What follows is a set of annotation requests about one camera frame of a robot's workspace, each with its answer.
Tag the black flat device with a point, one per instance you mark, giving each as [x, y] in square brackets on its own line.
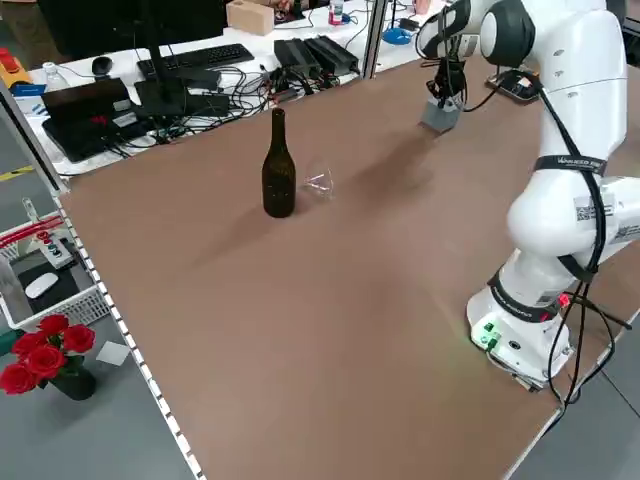
[515, 87]

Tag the blue box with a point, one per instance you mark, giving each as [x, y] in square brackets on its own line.
[27, 90]

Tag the grey part base block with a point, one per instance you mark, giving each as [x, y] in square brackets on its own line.
[440, 122]

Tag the white card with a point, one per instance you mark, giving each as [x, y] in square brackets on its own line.
[111, 353]

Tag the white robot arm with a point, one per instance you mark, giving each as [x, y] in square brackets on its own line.
[575, 75]

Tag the black monitor with stand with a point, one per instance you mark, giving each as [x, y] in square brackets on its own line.
[162, 100]

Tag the white computer mouse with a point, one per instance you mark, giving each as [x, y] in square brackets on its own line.
[41, 286]

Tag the white plastic basket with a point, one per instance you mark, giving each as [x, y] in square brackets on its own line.
[75, 307]

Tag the black keyboard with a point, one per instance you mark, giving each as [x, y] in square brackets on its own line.
[200, 57]

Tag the red rose bouquet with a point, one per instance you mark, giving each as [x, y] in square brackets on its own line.
[45, 360]

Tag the red white can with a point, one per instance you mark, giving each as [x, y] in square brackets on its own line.
[336, 12]

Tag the brown cardboard box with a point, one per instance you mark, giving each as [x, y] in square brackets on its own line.
[250, 19]

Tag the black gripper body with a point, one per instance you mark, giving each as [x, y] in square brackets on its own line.
[451, 70]

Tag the clear glass cup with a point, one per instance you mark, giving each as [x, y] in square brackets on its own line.
[320, 185]

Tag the clear water bottle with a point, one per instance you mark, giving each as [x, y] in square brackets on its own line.
[54, 80]

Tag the black mouse pad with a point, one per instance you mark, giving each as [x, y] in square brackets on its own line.
[65, 290]

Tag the white button box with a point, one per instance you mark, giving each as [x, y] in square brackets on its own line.
[57, 255]

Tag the aluminium table edge rail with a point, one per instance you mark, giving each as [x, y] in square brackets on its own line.
[129, 340]

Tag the black laptop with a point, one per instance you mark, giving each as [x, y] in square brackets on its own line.
[80, 125]

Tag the blue round object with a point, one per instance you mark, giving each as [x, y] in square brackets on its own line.
[397, 36]

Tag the black power supply unit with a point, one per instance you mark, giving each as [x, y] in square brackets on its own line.
[295, 55]
[332, 52]

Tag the aluminium frame post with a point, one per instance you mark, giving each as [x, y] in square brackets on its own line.
[374, 40]
[30, 135]

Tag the black computer mouse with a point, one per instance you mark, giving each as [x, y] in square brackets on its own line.
[102, 65]

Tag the dark brown glass bottle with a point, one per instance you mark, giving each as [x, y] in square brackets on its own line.
[278, 185]

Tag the black vase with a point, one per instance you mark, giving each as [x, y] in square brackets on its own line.
[75, 387]

